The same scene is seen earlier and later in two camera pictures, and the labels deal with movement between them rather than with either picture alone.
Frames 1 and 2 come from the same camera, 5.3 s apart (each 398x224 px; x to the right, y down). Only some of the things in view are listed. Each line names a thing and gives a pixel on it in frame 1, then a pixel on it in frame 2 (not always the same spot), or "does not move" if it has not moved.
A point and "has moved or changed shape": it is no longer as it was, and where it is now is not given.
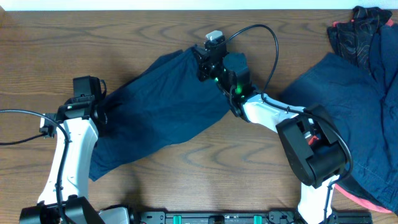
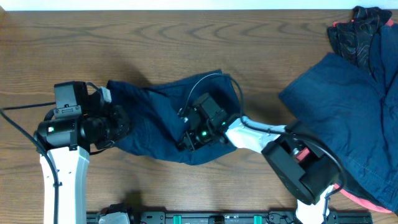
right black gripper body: (208, 70) → (197, 137)
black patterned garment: (352, 39) does not move
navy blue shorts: (156, 109) has moved or changed shape
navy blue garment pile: (361, 107) does not move
